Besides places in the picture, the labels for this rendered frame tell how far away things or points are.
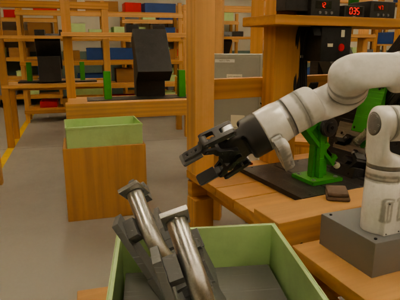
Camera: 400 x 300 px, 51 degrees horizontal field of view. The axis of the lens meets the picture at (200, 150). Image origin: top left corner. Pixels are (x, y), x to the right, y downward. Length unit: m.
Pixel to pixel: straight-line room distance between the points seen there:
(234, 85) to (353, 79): 1.23
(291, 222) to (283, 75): 0.82
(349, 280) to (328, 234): 0.17
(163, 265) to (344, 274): 0.70
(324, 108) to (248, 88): 1.22
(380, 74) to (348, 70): 0.05
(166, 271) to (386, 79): 0.46
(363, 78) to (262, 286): 0.58
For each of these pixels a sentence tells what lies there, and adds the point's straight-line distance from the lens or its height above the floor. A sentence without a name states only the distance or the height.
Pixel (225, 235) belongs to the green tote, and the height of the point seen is 0.94.
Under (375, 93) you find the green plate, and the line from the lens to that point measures 1.85.
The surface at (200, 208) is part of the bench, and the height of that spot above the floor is 0.73.
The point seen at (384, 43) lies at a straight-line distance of 7.17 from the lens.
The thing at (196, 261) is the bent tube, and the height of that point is 1.15.
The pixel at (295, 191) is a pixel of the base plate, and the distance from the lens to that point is 1.58.
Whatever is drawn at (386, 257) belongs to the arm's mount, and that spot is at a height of 0.90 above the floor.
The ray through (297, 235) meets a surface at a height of 0.85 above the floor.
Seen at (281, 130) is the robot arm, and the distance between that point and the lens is 0.72.
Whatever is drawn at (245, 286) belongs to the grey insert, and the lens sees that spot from 1.09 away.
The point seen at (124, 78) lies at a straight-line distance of 8.46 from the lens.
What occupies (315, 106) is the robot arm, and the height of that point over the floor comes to 1.32.
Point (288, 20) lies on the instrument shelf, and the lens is 1.81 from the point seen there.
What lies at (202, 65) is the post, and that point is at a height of 1.34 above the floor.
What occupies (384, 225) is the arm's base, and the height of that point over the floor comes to 0.97.
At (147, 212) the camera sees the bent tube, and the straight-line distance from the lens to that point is 0.75.
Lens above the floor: 1.42
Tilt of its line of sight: 14 degrees down
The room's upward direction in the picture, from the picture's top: straight up
